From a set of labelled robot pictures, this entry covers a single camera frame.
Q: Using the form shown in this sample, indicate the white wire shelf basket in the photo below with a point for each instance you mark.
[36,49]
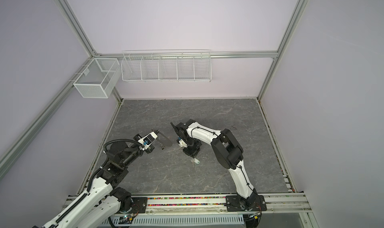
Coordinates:
[166,65]

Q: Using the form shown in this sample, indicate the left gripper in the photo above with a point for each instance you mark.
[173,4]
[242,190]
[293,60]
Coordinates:
[149,151]

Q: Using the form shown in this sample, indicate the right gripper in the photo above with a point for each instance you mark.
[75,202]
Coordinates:
[192,154]

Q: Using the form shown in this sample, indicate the white mesh box basket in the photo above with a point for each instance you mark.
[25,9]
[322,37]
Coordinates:
[99,78]

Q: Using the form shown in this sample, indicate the key with white-green tag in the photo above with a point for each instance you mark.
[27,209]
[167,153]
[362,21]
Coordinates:
[195,161]

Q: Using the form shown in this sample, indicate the aluminium rail with coloured beads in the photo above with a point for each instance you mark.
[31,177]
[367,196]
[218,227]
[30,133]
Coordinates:
[216,204]

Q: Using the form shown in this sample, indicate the small circuit board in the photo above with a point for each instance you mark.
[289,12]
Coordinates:
[125,220]

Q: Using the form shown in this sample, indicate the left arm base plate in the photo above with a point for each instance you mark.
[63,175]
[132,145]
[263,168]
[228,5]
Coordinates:
[135,205]

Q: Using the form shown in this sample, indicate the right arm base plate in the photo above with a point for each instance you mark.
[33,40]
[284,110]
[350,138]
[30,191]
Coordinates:
[236,203]

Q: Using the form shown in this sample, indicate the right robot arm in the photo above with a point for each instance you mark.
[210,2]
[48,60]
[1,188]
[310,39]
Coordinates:
[228,152]

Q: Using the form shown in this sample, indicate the large toothed metal keyring disc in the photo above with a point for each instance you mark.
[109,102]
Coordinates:
[163,140]

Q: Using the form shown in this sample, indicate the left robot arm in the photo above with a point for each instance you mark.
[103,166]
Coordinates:
[103,198]

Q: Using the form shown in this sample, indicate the white slotted cable duct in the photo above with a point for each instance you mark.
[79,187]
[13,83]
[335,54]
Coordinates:
[182,221]

